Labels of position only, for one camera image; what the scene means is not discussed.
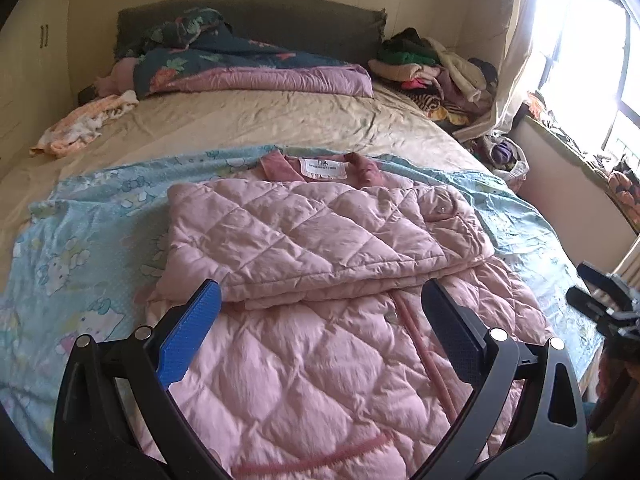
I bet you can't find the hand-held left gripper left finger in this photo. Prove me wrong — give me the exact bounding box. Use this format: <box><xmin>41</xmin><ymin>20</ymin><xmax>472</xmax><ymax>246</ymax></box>
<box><xmin>52</xmin><ymin>279</ymin><xmax>223</xmax><ymax>480</ymax></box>

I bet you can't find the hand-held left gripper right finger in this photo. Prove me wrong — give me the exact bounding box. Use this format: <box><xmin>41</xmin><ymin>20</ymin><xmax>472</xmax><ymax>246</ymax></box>
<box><xmin>421</xmin><ymin>279</ymin><xmax>589</xmax><ymax>480</ymax></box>

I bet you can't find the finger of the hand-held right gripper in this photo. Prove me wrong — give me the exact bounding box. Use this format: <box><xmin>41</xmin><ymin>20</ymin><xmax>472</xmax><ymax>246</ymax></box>
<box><xmin>566</xmin><ymin>287</ymin><xmax>626</xmax><ymax>332</ymax></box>
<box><xmin>577</xmin><ymin>261</ymin><xmax>638</xmax><ymax>307</ymax></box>

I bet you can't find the pink quilted jacket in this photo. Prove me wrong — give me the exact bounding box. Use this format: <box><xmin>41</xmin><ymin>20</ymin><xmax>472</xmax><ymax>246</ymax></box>
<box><xmin>135</xmin><ymin>152</ymin><xmax>556</xmax><ymax>480</ymax></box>

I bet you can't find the person's right forearm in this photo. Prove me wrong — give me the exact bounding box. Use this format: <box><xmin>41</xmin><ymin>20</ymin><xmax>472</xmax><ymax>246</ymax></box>
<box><xmin>590</xmin><ymin>342</ymin><xmax>640</xmax><ymax>433</ymax></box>

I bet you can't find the plastic bag of clothes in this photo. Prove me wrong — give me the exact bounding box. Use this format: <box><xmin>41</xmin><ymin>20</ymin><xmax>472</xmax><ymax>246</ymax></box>
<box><xmin>475</xmin><ymin>135</ymin><xmax>530</xmax><ymax>183</ymax></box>

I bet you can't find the pile of assorted clothes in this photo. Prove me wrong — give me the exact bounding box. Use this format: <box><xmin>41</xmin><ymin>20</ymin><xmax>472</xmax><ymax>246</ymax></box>
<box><xmin>369</xmin><ymin>27</ymin><xmax>501</xmax><ymax>126</ymax></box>

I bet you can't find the light blue cartoon blanket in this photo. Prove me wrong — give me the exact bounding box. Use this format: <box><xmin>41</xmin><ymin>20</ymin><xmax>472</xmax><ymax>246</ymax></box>
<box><xmin>0</xmin><ymin>144</ymin><xmax>603</xmax><ymax>461</ymax></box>

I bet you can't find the cluttered windowsill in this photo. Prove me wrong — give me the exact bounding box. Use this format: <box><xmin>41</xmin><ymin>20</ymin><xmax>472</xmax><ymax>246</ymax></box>
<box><xmin>522</xmin><ymin>92</ymin><xmax>640</xmax><ymax>233</ymax></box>

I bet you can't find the bed with beige sheet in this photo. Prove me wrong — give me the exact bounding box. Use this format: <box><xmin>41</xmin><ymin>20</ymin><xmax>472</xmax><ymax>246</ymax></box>
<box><xmin>0</xmin><ymin>80</ymin><xmax>606</xmax><ymax>411</ymax></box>

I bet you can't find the peach patterned cloth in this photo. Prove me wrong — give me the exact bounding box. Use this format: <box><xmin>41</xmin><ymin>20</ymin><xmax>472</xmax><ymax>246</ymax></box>
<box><xmin>30</xmin><ymin>90</ymin><xmax>140</xmax><ymax>157</ymax></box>

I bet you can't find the cream curtain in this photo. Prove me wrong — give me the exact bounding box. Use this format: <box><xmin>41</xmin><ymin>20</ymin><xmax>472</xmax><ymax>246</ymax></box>
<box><xmin>452</xmin><ymin>0</ymin><xmax>551</xmax><ymax>143</ymax></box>

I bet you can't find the bright window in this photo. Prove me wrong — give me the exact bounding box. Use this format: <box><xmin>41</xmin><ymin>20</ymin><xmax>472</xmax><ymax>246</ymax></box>
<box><xmin>535</xmin><ymin>0</ymin><xmax>640</xmax><ymax>161</ymax></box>

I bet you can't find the pink pillow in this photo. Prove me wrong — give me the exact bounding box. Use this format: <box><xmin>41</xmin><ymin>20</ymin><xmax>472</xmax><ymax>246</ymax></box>
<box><xmin>97</xmin><ymin>57</ymin><xmax>138</xmax><ymax>96</ymax></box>

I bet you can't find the dark floral quilt pink lining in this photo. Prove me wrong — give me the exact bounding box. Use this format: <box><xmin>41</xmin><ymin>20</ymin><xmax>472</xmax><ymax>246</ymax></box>
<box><xmin>117</xmin><ymin>7</ymin><xmax>373</xmax><ymax>100</ymax></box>

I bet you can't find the cream wardrobe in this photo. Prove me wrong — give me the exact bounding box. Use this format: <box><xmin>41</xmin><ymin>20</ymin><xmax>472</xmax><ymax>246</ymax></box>
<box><xmin>0</xmin><ymin>0</ymin><xmax>76</xmax><ymax>161</ymax></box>

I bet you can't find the grey upholstered headboard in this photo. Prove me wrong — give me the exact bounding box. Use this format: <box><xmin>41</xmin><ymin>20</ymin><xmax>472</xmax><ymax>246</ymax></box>
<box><xmin>116</xmin><ymin>0</ymin><xmax>388</xmax><ymax>58</ymax></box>

